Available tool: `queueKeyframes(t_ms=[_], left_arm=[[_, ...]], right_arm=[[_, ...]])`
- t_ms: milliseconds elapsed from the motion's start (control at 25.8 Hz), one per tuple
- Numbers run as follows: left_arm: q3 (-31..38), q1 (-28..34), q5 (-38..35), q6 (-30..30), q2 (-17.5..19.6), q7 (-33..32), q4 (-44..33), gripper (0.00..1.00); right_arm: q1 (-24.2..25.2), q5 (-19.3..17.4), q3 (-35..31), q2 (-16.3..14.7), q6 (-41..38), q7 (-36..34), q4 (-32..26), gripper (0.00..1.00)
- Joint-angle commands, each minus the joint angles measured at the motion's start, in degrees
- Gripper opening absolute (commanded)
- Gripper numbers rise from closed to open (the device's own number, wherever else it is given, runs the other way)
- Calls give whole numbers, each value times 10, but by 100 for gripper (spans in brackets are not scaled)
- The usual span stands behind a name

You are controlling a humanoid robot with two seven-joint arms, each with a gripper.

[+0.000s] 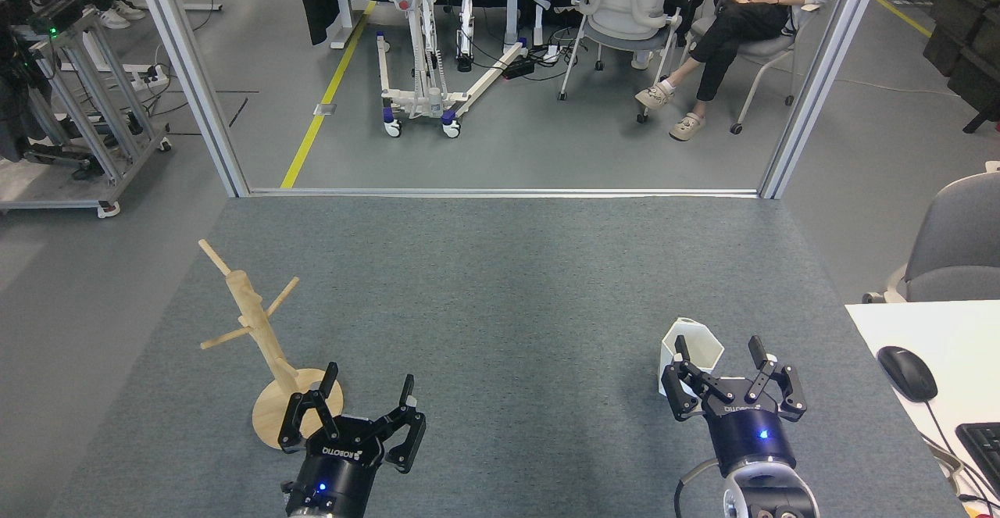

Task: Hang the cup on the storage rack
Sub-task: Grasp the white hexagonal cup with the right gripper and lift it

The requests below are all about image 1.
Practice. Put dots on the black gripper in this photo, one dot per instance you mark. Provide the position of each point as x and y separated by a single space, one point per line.
344 471
750 436

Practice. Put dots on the white faceted cup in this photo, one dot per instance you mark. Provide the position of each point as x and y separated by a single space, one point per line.
699 346

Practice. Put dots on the wooden cup rack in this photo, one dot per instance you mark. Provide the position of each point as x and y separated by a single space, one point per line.
266 338

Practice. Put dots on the black computer mouse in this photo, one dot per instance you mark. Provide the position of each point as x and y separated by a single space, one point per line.
906 373

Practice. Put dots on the white desk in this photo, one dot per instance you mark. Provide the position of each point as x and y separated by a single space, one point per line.
961 338

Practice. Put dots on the black keyboard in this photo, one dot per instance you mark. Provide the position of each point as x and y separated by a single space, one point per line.
984 451

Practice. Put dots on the grey padded chair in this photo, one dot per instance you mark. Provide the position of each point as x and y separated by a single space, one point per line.
957 244

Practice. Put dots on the white stand on wheels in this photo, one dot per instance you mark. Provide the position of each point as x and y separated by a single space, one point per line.
414 100

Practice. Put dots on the grey chair with metal legs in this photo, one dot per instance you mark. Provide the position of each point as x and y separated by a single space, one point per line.
764 48

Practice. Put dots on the seated person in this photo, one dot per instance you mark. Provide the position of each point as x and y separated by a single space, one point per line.
738 30

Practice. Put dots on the black power strip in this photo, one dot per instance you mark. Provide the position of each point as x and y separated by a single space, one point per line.
518 69

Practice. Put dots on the white power strip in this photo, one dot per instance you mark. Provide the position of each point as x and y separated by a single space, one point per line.
152 74

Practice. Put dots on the white office chair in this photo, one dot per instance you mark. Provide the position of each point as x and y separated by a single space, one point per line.
625 2

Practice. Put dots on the black stacked crates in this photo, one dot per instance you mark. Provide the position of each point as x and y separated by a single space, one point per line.
969 33

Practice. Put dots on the silver frame post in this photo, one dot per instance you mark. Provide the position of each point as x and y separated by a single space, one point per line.
195 80
820 80

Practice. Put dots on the aluminium frame cart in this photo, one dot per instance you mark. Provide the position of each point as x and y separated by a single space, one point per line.
94 112

